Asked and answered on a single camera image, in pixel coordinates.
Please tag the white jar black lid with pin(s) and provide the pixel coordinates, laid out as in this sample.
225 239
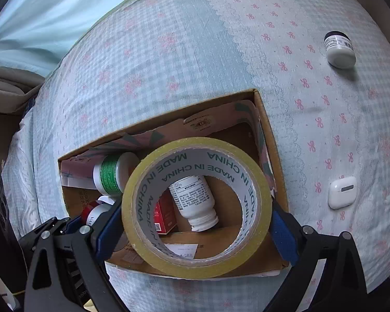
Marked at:
339 50

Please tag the checked floral bed sheet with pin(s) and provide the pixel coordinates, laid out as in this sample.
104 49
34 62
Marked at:
182 55

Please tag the yellow tape roll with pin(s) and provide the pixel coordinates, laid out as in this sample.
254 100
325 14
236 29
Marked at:
143 208

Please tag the light blue hanging cloth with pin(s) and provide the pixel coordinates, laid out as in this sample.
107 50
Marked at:
52 9

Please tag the cardboard box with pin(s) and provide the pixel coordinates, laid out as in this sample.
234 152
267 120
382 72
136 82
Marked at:
234 234

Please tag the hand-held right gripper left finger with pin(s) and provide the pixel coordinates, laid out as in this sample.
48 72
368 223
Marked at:
109 230

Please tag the green label white jar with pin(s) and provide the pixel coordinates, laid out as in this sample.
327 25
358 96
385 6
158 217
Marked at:
112 172

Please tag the brown curtain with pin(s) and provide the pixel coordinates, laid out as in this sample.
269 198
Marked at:
9 84

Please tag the white earbuds case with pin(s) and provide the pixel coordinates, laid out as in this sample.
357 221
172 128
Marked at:
342 192

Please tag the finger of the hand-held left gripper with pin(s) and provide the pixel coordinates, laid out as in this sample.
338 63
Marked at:
76 222

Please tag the small red jar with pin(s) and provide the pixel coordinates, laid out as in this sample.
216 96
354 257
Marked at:
91 213

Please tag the red small box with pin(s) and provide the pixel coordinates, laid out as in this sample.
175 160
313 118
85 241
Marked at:
164 216

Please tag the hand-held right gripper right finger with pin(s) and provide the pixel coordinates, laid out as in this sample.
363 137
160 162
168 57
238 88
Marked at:
284 234

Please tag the dark blue patterned cloth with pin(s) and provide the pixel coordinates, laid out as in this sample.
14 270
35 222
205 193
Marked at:
28 109

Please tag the white pill bottle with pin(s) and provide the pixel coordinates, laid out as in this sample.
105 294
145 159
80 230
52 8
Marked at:
195 198

